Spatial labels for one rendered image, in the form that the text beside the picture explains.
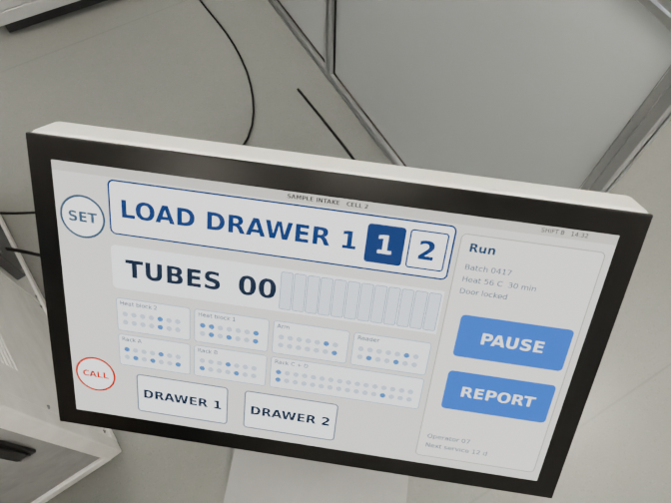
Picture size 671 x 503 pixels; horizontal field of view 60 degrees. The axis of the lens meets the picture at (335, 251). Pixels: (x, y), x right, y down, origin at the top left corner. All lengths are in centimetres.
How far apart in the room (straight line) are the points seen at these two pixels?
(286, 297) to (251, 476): 108
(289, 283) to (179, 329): 12
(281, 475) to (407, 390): 102
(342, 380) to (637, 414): 134
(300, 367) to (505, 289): 20
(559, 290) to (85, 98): 194
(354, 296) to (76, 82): 190
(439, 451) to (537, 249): 23
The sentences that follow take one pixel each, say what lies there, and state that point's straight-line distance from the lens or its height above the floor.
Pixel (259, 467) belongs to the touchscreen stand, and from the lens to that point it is 157.
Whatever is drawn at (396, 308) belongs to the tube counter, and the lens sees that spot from 52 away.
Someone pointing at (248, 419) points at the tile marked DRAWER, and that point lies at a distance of 61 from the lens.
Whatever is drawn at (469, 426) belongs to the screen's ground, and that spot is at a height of 102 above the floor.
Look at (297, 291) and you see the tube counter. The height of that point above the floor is 111.
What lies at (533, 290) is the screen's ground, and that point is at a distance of 52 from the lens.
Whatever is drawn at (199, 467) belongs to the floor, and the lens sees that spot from 163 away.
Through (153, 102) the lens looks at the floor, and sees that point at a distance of 217.
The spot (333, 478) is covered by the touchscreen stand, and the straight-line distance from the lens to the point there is 156.
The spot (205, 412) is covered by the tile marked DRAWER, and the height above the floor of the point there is 99.
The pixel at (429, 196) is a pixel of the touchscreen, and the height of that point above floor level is 119.
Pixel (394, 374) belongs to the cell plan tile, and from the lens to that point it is 56.
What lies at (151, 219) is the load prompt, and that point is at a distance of 53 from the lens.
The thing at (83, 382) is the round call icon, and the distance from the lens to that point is 65.
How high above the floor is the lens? 159
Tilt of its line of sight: 64 degrees down
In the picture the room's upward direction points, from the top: 2 degrees clockwise
